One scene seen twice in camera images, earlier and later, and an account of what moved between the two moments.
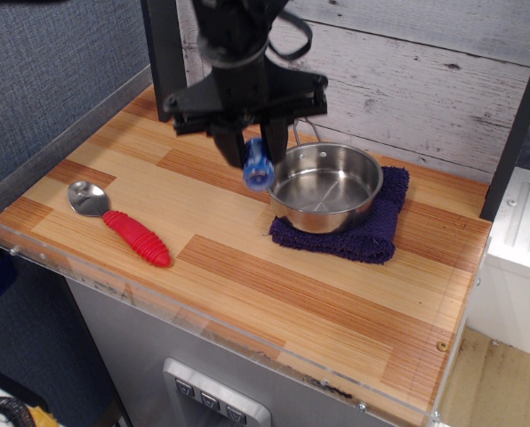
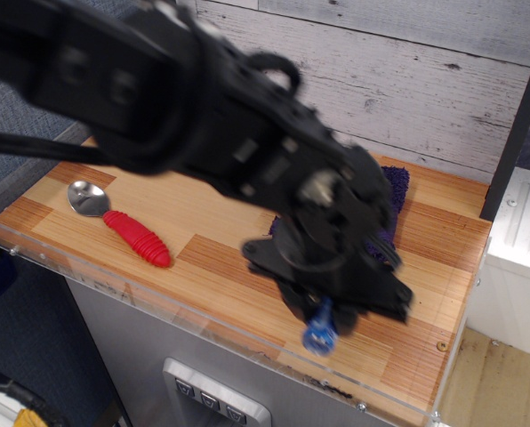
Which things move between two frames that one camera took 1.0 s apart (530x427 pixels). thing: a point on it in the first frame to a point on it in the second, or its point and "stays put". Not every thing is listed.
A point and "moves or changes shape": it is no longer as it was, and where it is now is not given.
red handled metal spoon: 91,199 stays put
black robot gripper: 245,93 to 336,244
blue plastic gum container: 259,170 moves or changes shape
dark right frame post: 522,128 stays put
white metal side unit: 510,299 stays put
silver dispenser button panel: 196,397 stays put
